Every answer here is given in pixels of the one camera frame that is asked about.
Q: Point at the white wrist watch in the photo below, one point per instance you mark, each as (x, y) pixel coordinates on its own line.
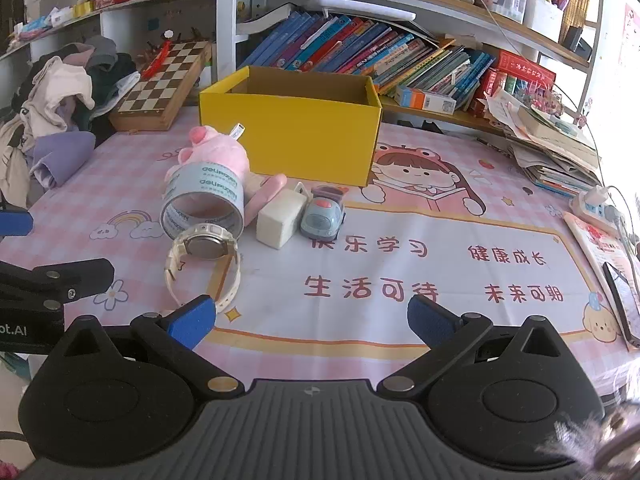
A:
(205, 246)

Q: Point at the red books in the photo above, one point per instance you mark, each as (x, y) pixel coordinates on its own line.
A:
(525, 72)

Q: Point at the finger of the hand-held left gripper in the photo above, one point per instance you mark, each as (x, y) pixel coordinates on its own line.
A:
(55, 277)
(15, 223)

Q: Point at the pink printed desktop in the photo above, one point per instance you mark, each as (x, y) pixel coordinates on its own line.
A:
(280, 280)

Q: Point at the pile of clothes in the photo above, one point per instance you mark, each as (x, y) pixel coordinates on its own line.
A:
(55, 90)

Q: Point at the small yellow box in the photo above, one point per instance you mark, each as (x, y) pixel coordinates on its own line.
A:
(84, 9)

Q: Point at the white lamp bar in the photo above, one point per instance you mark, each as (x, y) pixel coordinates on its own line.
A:
(360, 10)

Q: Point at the white orange toothpaste box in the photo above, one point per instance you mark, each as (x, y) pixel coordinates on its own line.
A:
(425, 100)

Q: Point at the white power strip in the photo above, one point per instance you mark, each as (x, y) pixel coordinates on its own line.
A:
(595, 205)

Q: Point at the row of leaning children's books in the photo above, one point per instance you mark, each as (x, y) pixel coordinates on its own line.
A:
(350, 40)

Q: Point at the pile of papers and booklets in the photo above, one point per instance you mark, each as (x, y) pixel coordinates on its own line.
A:
(550, 145)

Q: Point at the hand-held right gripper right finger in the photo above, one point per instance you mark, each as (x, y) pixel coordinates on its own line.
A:
(430, 317)

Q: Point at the clear tape roll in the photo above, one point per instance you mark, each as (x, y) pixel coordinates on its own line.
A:
(210, 182)

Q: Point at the yellow cardboard box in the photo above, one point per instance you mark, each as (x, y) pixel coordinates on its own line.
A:
(290, 130)

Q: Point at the pink plush toy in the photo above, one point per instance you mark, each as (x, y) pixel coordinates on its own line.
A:
(220, 152)

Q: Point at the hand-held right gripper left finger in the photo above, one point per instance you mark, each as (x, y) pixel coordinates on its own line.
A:
(192, 321)

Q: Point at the red tassel ornament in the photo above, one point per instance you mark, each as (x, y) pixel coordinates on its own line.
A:
(157, 60)

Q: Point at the blue toy car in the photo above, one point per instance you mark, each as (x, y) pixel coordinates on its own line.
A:
(322, 215)

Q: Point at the wooden chess board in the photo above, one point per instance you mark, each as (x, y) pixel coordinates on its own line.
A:
(165, 85)

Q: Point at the white wooden bookshelf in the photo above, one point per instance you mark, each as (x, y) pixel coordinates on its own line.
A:
(227, 10)

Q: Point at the purple garment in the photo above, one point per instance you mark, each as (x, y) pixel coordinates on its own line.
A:
(65, 152)

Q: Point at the pink wall poster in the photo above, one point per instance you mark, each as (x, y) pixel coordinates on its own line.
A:
(630, 40)

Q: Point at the dark tablet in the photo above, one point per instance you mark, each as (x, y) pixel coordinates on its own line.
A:
(622, 305)

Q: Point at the pink booklet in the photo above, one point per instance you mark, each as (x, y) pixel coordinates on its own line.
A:
(595, 245)

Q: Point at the white rectangular block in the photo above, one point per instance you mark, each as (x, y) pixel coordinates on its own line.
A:
(277, 222)

